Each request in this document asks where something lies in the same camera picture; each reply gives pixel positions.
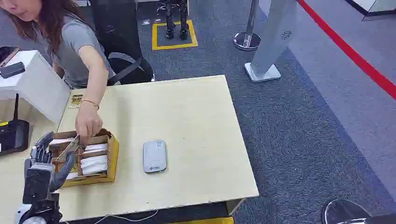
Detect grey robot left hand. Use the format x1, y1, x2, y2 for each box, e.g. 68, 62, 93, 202
23, 132, 77, 205

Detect person's hand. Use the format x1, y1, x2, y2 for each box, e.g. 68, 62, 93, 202
75, 106, 104, 147

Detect white cable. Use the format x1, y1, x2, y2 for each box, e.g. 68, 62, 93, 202
92, 210, 159, 224

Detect chrome stanchion post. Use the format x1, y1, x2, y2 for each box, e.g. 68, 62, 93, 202
233, 0, 262, 51

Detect wooden card box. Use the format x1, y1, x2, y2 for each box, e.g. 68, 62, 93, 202
49, 128, 120, 188

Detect white side cabinet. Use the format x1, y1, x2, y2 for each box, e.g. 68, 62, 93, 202
0, 50, 71, 125

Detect chrome stanchion base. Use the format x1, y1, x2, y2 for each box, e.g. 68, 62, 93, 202
321, 199, 373, 224

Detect glass display platform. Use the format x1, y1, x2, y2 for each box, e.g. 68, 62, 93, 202
344, 0, 396, 22

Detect grey card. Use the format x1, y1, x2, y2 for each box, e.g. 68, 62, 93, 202
56, 134, 81, 163

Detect black handheld device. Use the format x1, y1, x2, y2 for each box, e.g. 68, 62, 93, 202
0, 62, 26, 79

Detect black office chair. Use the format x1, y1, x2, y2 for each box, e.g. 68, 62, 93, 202
89, 0, 156, 87

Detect person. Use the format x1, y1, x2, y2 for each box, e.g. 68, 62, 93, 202
0, 0, 117, 147

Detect black robot legs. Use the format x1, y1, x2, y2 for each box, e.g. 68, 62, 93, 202
163, 0, 190, 41

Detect grey floor pillar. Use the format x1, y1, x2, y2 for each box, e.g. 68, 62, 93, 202
244, 0, 299, 84

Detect yellow floor tape strip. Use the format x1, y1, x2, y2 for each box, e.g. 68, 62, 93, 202
166, 217, 235, 224

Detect thin gold bracelet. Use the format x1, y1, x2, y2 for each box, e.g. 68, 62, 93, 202
80, 98, 100, 111

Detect black router with antenna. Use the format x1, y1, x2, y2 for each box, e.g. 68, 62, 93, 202
0, 93, 30, 157

